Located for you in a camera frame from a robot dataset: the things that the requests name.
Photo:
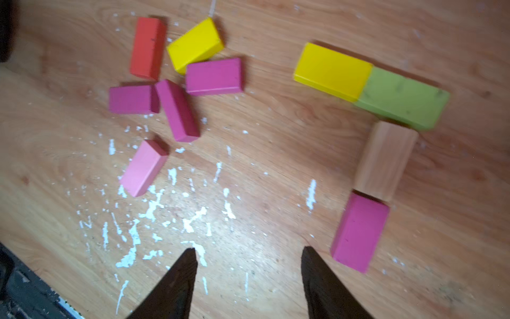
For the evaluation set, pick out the pale pink block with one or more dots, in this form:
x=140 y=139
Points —
x=144 y=167

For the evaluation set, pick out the magenta block top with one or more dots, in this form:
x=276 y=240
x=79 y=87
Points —
x=214 y=77

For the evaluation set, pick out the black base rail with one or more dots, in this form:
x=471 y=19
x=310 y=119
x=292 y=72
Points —
x=25 y=295

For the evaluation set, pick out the dark magenta block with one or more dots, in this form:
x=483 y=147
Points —
x=359 y=231

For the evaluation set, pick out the red block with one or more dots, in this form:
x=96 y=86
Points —
x=147 y=53

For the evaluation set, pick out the green block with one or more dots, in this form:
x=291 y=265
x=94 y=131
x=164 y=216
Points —
x=402 y=99

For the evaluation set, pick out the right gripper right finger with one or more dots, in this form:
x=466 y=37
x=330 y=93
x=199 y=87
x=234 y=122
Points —
x=326 y=295

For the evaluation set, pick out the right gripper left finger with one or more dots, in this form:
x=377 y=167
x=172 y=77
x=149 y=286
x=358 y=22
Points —
x=172 y=296

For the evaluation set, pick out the natural wood block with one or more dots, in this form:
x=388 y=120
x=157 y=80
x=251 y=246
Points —
x=384 y=159

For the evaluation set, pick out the yellow block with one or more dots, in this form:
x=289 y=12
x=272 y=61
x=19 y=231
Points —
x=332 y=72
x=197 y=45

